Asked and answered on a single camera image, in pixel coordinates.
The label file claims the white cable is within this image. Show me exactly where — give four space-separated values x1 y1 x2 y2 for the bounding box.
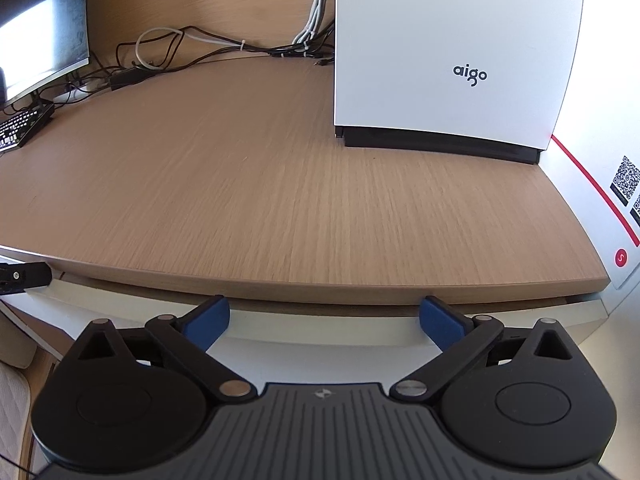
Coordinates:
135 26 247 69

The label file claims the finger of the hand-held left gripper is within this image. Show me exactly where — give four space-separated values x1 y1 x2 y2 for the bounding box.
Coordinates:
0 261 52 295

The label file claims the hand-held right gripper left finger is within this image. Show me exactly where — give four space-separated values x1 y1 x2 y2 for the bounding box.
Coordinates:
65 295 256 404

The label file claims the grey cable bundle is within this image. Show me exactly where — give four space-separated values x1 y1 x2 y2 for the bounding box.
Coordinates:
291 0 335 54

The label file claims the black cable bundle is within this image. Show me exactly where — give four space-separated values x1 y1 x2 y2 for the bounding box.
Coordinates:
64 24 335 92

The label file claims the white computer case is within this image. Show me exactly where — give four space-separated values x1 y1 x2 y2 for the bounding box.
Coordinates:
332 0 587 165

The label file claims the white quilted mattress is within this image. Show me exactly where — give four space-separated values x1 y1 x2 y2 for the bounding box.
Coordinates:
0 360 32 480

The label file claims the white card with red stripe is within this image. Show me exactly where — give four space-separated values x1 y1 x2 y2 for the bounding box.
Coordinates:
542 132 640 291

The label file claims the black power adapter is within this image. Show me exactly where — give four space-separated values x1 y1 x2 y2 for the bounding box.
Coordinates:
108 67 154 92

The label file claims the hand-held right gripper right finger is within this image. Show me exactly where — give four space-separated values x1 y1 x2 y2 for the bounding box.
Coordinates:
390 296 576 405

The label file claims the black computer monitor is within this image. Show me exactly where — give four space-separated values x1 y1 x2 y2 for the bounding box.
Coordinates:
0 0 92 107

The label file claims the black keyboard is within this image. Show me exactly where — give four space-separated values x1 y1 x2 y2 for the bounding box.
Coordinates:
0 102 55 154

